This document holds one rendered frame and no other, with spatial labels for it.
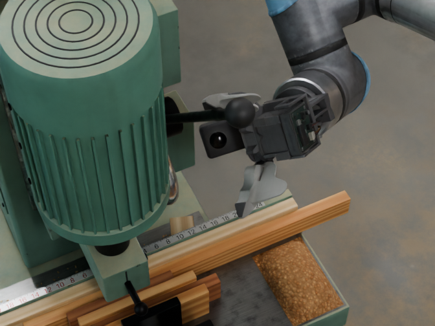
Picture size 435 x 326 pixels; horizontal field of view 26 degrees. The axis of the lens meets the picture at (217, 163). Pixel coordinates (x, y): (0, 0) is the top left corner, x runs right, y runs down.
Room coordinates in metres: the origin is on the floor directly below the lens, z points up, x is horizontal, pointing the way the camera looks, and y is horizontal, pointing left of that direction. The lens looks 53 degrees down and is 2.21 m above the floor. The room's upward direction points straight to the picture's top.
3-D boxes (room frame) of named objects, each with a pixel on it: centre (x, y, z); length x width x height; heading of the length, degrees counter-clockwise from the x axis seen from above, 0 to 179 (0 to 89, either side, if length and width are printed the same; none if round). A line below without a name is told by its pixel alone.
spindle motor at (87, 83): (0.73, 0.15, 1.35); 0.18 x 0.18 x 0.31
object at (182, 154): (0.96, 0.09, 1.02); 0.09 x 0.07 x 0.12; 116
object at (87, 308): (0.71, 0.15, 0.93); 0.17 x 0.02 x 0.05; 116
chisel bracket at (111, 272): (0.74, 0.16, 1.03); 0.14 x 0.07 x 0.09; 26
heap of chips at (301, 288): (0.76, -0.13, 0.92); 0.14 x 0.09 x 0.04; 26
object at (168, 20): (0.99, 0.11, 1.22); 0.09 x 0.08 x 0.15; 26
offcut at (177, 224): (0.91, 0.06, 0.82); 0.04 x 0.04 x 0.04; 7
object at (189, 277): (0.70, 0.12, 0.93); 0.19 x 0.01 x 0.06; 116
